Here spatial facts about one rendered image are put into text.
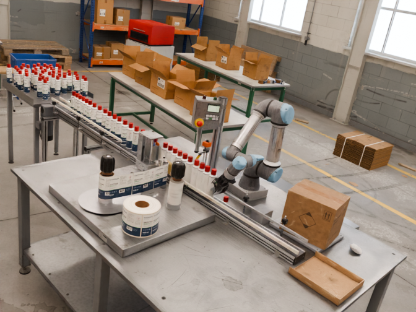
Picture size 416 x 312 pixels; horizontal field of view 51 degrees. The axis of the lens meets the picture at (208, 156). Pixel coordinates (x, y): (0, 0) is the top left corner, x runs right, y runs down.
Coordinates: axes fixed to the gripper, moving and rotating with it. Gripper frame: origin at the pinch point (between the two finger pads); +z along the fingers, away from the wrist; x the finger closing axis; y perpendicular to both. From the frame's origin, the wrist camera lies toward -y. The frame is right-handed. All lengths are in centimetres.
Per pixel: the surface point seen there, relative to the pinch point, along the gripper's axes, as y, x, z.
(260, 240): 5.9, 42.8, -15.6
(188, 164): 2.8, -26.1, 3.6
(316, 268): -3, 72, -30
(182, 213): 28.6, 4.3, 3.9
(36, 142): 18, -165, 148
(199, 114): -1, -43, -27
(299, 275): 13, 71, -32
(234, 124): -153, -96, 73
